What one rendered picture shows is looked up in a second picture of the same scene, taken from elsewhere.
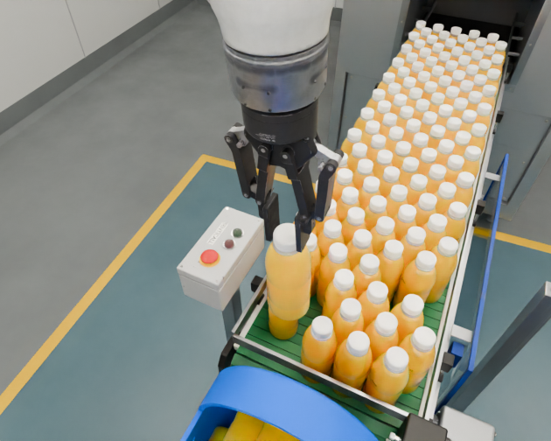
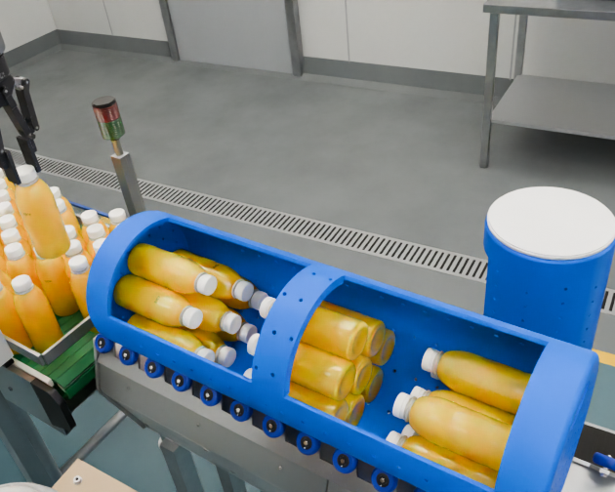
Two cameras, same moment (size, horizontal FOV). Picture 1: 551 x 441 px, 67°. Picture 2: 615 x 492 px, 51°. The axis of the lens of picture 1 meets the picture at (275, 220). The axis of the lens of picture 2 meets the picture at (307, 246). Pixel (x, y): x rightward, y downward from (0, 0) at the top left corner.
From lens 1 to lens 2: 1.02 m
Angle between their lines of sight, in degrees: 57
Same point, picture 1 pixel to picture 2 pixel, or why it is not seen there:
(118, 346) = not seen: outside the picture
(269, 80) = not seen: outside the picture
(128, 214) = not seen: outside the picture
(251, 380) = (106, 247)
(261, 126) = not seen: outside the picture
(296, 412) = (139, 222)
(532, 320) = (131, 184)
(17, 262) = not seen: outside the picture
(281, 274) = (45, 196)
